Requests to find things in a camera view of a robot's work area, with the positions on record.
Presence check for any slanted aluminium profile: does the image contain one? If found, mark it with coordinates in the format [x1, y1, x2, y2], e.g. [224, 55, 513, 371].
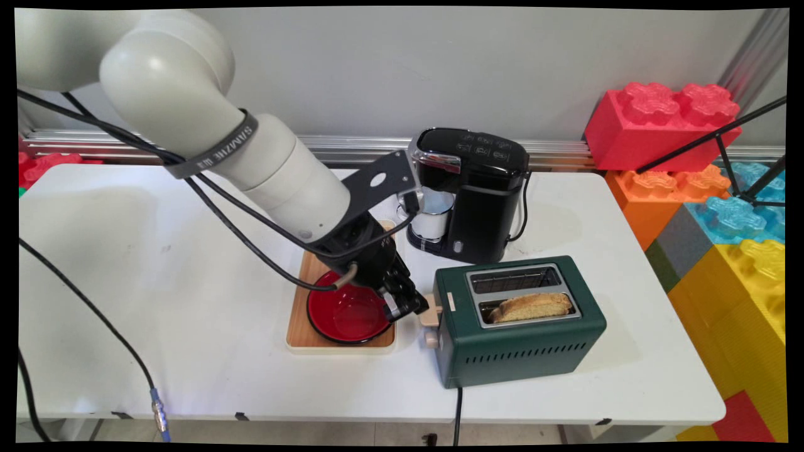
[717, 8, 790, 114]

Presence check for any orange toy block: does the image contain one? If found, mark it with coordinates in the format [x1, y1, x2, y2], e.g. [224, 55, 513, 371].
[604, 164, 733, 252]

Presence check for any black tripod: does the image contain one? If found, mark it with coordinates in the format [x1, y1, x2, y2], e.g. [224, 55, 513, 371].
[635, 95, 788, 208]

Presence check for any black coffee machine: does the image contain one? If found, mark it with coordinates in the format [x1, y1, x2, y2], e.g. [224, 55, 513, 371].
[406, 127, 532, 265]

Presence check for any cream toaster lever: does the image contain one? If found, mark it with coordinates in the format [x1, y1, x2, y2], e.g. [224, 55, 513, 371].
[418, 294, 443, 328]

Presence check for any white enamel mug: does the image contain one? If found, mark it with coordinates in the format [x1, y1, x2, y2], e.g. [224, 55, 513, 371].
[396, 187, 456, 243]

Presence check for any light blue toy block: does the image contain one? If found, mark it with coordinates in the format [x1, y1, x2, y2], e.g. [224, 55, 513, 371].
[684, 161, 786, 246]

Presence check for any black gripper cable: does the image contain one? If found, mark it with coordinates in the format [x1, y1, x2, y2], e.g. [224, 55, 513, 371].
[17, 88, 360, 443]

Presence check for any small red toy block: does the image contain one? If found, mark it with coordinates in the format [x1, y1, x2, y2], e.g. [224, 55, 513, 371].
[712, 390, 777, 444]

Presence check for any toasted bread slice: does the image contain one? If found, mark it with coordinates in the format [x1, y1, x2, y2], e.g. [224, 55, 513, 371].
[488, 292, 574, 325]

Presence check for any black camera cable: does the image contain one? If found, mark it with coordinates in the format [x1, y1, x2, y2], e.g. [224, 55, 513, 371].
[17, 88, 421, 442]

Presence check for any black coffee machine cord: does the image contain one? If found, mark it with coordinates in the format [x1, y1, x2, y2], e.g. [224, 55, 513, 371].
[507, 168, 534, 244]

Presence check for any black toaster power cord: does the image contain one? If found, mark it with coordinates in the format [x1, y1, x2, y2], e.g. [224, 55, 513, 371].
[452, 385, 465, 447]

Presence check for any red bowl with black rim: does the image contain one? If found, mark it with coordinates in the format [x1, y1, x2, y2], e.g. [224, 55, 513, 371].
[306, 269, 395, 345]

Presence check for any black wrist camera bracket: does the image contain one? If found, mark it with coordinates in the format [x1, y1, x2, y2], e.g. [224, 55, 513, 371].
[339, 149, 423, 218]

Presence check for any dark velcro strap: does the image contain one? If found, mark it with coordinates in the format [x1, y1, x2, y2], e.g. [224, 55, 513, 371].
[164, 109, 260, 181]

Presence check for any dark green toy block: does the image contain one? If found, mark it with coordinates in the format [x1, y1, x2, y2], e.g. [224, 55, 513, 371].
[644, 239, 683, 294]

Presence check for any large red toy block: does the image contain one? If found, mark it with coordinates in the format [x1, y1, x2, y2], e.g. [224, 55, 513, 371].
[584, 81, 744, 173]

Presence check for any horizontal aluminium rail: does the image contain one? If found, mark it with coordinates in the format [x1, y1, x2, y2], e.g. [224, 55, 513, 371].
[21, 128, 786, 172]

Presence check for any large yellow toy block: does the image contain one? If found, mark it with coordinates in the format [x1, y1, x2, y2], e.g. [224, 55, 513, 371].
[666, 239, 788, 444]

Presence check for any wooden tray with cream rim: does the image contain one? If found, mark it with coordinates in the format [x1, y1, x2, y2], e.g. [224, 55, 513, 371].
[286, 220, 398, 354]

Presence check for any red toy block with studs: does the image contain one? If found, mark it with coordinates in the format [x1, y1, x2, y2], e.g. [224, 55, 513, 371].
[18, 149, 105, 190]

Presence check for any dark green toaster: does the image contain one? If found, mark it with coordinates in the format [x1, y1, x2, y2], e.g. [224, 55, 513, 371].
[433, 255, 609, 390]

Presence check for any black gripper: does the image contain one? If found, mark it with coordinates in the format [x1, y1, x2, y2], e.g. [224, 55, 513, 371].
[312, 212, 432, 325]

